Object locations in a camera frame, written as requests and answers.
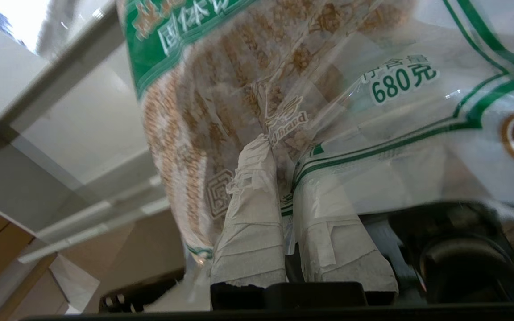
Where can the cereal bag with green label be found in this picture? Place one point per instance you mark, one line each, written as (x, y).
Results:
(239, 89)

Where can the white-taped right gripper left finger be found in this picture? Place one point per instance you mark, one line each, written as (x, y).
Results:
(252, 232)

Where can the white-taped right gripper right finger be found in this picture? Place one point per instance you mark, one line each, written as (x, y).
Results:
(333, 249)

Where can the grey cabinet drawer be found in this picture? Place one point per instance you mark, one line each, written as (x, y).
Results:
(83, 125)

